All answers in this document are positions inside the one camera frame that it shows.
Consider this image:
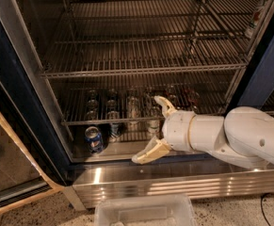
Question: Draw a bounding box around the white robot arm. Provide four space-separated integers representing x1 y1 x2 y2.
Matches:
132 96 274 170

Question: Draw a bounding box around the blue pepsi can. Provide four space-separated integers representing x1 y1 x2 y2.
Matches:
86 109 98 121
85 126 104 153

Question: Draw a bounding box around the open glass fridge door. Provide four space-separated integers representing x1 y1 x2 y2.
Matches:
0 84 63 214

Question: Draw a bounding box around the upper wire fridge shelf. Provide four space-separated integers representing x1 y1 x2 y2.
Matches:
41 0 258 79

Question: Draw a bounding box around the white green soda can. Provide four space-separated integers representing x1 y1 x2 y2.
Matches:
147 106 161 134

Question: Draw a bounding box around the clear plastic bin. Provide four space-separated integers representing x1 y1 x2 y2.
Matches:
94 194 198 226

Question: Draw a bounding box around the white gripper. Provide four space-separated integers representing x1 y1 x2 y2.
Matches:
132 95 196 165

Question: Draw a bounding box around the blue pepsi can behind front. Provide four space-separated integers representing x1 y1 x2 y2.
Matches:
86 109 98 121

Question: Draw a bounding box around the black floor cable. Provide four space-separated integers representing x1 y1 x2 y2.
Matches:
260 191 274 226

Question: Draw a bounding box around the blue fridge centre post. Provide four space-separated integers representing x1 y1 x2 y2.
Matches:
237 36 274 108

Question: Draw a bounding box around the red soda can right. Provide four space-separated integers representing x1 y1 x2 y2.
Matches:
185 89 200 111

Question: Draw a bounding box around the wire fridge shelf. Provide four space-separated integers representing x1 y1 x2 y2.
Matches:
60 71 235 126
41 0 258 79

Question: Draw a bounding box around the silver white soda can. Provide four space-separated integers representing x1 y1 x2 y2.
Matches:
127 96 140 128

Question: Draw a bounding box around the middle wire fridge shelf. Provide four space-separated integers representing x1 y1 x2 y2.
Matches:
60 71 235 126

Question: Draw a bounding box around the bottle on right upper shelf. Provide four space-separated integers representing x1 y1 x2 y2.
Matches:
245 0 268 39

